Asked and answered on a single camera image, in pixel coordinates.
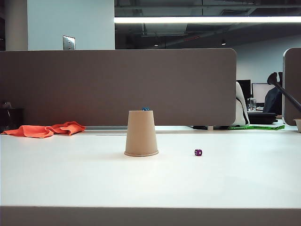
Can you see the blue die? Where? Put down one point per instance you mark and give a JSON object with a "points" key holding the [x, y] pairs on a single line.
{"points": [[145, 109]]}

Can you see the brown paper cup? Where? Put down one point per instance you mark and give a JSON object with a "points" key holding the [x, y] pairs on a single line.
{"points": [[141, 134]]}

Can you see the purple die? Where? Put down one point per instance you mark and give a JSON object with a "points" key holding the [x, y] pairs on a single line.
{"points": [[198, 152]]}

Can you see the wide grey desk partition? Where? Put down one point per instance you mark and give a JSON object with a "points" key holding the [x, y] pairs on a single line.
{"points": [[117, 87]]}

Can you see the white chair back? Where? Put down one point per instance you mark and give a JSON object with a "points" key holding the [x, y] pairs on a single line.
{"points": [[241, 110]]}

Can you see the black computer monitor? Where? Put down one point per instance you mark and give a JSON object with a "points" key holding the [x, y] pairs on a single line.
{"points": [[245, 88]]}

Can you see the black ceiling spot lamp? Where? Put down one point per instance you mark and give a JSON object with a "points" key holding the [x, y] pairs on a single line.
{"points": [[223, 43]]}

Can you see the clear water bottle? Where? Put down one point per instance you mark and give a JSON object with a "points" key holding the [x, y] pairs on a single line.
{"points": [[252, 104]]}

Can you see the green tape strip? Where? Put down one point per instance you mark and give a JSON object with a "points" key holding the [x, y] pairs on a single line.
{"points": [[258, 127]]}

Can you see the long ceiling light strip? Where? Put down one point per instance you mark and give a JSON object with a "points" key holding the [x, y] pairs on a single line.
{"points": [[207, 19]]}

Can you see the computer monitor with white screen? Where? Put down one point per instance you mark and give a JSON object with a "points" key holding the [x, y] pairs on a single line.
{"points": [[258, 93]]}

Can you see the black bag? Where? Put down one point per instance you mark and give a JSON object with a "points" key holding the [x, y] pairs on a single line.
{"points": [[261, 117]]}

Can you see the orange cloth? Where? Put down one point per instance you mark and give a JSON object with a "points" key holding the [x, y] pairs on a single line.
{"points": [[35, 130]]}

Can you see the seated person in dark top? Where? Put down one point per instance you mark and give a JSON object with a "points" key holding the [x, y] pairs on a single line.
{"points": [[272, 101]]}

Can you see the black diagonal pole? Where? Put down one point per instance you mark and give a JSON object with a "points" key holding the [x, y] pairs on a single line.
{"points": [[289, 95]]}

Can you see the white-edged grey desk partition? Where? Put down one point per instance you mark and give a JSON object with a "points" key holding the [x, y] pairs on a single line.
{"points": [[292, 94]]}

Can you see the beige paper bowl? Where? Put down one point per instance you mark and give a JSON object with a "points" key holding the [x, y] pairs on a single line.
{"points": [[298, 124]]}

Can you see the white partition foot bracket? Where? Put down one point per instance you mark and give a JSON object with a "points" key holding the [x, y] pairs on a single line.
{"points": [[210, 128]]}

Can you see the metal wall plate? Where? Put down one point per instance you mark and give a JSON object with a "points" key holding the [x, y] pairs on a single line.
{"points": [[68, 42]]}

